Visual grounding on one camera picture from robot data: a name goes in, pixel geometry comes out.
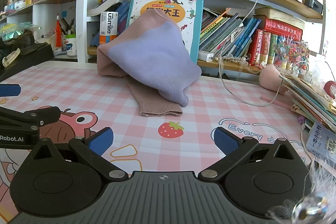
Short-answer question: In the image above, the white wristwatch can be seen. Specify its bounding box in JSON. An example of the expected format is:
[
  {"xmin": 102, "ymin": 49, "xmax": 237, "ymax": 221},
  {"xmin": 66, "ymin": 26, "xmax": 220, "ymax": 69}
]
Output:
[{"xmin": 2, "ymin": 48, "xmax": 21, "ymax": 68}]

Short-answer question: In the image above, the white plastic jar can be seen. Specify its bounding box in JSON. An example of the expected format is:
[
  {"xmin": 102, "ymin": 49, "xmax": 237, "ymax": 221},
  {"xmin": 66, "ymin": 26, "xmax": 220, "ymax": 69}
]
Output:
[{"xmin": 64, "ymin": 34, "xmax": 77, "ymax": 57}]

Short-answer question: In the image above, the stack of books right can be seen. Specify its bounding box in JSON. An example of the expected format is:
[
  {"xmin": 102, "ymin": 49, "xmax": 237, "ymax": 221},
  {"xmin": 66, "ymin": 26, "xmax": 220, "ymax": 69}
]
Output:
[{"xmin": 279, "ymin": 71, "xmax": 336, "ymax": 164}]

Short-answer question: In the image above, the holographic crumpled bag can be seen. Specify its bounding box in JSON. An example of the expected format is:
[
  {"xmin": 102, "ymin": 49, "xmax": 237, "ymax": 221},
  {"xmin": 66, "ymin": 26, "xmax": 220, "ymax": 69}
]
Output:
[{"xmin": 0, "ymin": 22, "xmax": 41, "ymax": 42}]

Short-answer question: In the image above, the usmile white orange box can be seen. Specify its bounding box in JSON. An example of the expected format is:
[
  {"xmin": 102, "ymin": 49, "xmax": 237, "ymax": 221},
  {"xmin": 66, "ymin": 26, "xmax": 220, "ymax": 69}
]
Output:
[{"xmin": 99, "ymin": 11, "xmax": 118, "ymax": 45}]

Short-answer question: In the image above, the pink and purple sweater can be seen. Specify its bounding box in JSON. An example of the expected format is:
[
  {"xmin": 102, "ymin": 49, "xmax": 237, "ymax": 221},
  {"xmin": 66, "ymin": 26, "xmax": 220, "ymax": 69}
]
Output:
[{"xmin": 97, "ymin": 9, "xmax": 202, "ymax": 117}]

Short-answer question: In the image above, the white bookshelf frame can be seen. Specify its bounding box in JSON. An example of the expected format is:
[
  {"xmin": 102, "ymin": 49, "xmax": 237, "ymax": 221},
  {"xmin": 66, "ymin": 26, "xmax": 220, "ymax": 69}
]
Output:
[{"xmin": 76, "ymin": 0, "xmax": 100, "ymax": 63}]

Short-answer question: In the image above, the white charger plug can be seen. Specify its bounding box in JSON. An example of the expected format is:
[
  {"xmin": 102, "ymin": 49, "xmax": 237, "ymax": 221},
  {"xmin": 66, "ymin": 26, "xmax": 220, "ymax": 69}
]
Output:
[{"xmin": 198, "ymin": 51, "xmax": 214, "ymax": 63}]

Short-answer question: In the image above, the pink plush toy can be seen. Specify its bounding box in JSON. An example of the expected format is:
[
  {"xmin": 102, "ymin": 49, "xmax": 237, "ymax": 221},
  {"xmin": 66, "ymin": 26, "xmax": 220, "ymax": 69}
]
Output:
[{"xmin": 259, "ymin": 64, "xmax": 288, "ymax": 95}]

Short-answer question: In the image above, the teal children's sound book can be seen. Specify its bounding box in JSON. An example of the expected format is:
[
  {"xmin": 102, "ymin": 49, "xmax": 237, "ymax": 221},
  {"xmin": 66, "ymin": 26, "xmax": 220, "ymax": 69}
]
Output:
[{"xmin": 126, "ymin": 0, "xmax": 204, "ymax": 63}]

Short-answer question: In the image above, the row of leaning books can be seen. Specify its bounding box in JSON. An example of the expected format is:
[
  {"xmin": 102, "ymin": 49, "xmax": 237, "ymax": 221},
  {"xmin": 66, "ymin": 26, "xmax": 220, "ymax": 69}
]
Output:
[{"xmin": 199, "ymin": 8, "xmax": 261, "ymax": 59}]

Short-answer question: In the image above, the white charging cable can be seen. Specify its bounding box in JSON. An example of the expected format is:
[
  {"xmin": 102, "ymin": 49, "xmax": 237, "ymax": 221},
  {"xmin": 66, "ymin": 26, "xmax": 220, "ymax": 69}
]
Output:
[{"xmin": 217, "ymin": 0, "xmax": 313, "ymax": 107}]

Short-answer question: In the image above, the red tassel ornament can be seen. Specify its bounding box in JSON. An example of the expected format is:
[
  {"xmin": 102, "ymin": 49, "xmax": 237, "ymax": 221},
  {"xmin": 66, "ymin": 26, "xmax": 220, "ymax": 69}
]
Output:
[{"xmin": 55, "ymin": 14, "xmax": 62, "ymax": 48}]

